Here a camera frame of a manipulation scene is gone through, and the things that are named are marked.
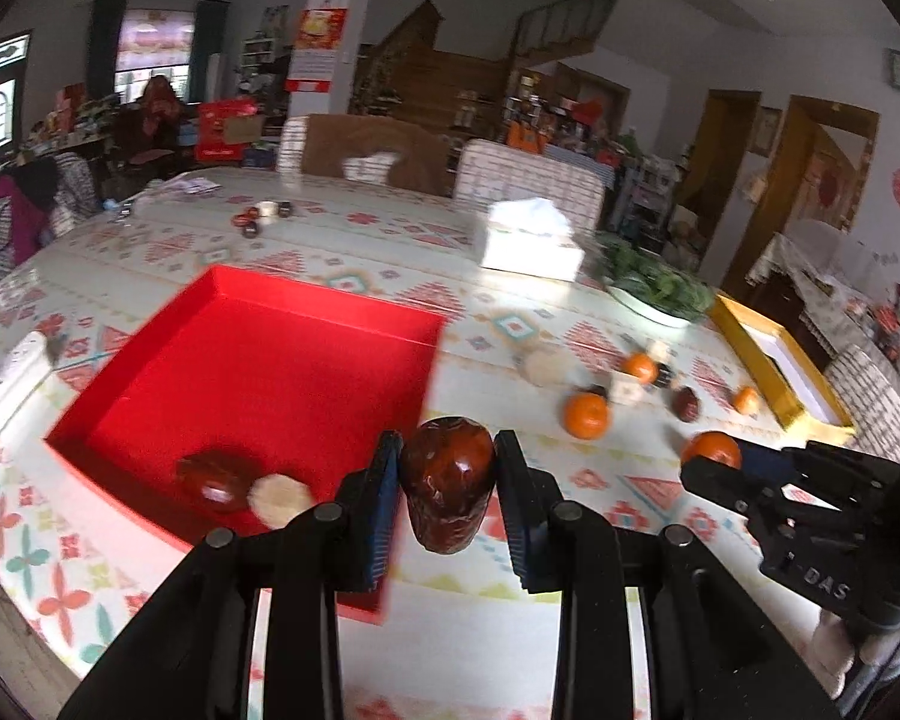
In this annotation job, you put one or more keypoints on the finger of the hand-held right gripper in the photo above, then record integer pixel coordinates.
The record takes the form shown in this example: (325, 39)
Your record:
(769, 463)
(720, 484)

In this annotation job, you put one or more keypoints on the white cube candy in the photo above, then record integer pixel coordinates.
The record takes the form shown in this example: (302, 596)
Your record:
(624, 390)
(656, 351)

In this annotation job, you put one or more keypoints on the red carton box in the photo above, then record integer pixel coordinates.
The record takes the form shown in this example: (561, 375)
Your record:
(229, 131)

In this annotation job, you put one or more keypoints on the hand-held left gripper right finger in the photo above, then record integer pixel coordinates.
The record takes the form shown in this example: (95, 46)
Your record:
(519, 517)

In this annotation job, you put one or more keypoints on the white round cake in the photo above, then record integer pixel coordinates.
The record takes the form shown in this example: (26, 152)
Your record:
(544, 367)
(277, 501)

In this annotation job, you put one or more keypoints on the person's right hand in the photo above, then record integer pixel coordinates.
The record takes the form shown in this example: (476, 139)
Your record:
(832, 649)

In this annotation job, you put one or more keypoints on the plate of green vegetables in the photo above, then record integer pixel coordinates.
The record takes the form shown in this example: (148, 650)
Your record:
(645, 276)

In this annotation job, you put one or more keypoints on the framed wall picture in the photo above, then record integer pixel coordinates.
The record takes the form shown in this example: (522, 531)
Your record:
(769, 131)

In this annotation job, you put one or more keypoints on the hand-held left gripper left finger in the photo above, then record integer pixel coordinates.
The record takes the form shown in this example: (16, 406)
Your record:
(379, 517)

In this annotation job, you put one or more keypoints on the wooden staircase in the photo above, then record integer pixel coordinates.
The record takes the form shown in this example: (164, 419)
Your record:
(487, 52)

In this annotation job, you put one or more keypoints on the white woven chair back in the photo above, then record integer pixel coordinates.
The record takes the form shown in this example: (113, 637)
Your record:
(529, 180)

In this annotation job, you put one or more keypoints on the red wall calendar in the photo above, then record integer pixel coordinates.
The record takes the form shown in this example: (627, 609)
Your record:
(316, 49)

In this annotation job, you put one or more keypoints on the small white candy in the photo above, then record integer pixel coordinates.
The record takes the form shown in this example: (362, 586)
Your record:
(268, 208)

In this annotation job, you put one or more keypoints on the yellow box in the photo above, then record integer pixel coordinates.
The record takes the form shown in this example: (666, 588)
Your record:
(750, 345)

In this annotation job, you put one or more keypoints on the large dark red date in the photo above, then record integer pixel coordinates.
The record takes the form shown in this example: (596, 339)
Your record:
(446, 487)

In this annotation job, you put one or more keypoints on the white tissue box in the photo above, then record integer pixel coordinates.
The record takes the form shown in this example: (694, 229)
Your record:
(529, 240)

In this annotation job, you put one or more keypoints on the orange tangerine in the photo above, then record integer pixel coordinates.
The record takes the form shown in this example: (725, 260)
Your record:
(711, 451)
(586, 414)
(640, 367)
(746, 399)

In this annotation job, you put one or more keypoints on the brown backed chair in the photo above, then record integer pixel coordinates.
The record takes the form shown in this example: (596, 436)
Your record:
(390, 146)

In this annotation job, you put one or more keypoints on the white plate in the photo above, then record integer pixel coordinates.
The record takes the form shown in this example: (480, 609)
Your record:
(654, 313)

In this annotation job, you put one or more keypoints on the small dark candy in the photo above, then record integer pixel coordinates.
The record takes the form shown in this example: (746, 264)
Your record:
(666, 375)

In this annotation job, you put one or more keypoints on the chair with draped clothes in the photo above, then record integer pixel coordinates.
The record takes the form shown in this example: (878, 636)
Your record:
(22, 217)

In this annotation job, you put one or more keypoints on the small red candy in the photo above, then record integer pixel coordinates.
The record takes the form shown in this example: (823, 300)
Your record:
(241, 220)

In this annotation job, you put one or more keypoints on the curtained window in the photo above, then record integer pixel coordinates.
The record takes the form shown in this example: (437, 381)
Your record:
(156, 37)

